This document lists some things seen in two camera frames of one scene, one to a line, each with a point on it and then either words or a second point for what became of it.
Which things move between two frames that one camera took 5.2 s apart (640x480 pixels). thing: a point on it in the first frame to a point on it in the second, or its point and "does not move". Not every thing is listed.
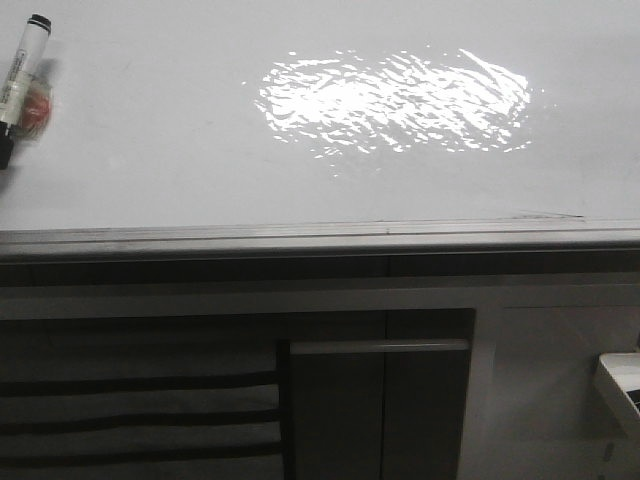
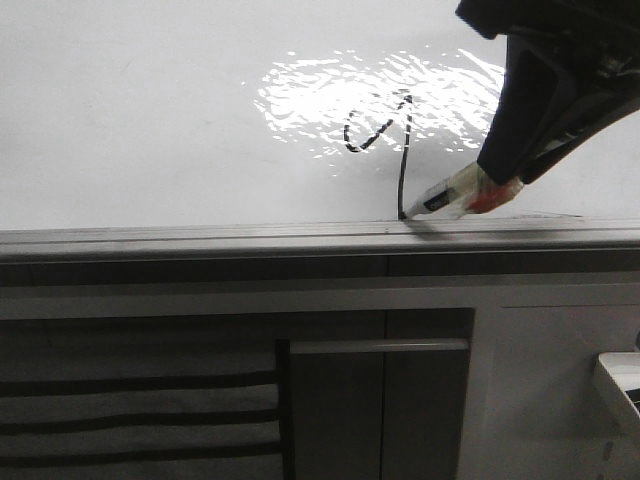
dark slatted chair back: [146, 409] does not move
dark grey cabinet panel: [376, 408] does not move
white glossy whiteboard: [153, 114] does not move
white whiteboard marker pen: [22, 69] to [464, 192]
